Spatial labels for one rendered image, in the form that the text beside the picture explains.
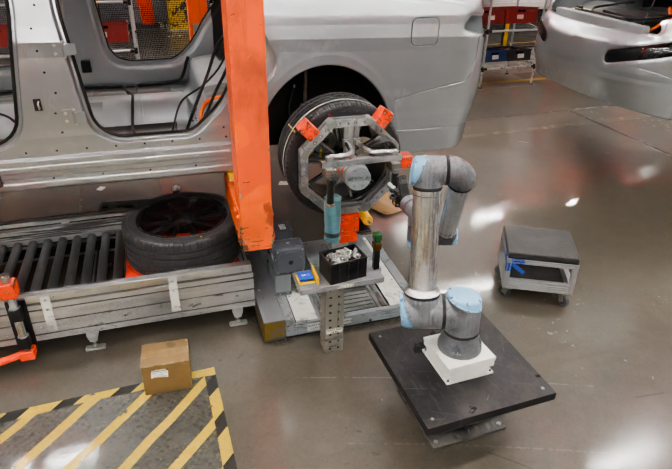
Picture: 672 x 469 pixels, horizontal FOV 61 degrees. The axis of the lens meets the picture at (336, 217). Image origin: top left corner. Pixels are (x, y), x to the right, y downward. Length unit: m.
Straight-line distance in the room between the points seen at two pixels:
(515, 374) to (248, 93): 1.69
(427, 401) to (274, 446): 0.70
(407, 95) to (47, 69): 1.90
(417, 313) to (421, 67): 1.57
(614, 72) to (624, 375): 2.39
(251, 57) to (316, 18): 0.68
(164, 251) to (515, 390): 1.84
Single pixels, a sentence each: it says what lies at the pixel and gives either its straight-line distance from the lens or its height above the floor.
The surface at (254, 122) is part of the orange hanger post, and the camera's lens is 2.65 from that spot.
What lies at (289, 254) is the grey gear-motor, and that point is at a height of 0.37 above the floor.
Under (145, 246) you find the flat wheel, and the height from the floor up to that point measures 0.48.
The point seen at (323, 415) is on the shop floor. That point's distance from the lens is 2.78.
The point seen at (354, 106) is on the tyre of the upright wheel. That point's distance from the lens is 3.01.
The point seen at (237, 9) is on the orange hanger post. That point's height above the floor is 1.69.
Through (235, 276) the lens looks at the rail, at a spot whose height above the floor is 0.33.
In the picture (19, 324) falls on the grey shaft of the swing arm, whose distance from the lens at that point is 3.18.
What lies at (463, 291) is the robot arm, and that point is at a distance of 2.47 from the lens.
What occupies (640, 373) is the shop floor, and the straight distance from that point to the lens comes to 3.39.
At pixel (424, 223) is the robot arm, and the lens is 2.26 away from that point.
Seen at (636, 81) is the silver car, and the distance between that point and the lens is 4.78.
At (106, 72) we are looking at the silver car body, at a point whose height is 0.92.
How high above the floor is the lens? 2.05
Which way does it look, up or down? 28 degrees down
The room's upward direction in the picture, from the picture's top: 1 degrees clockwise
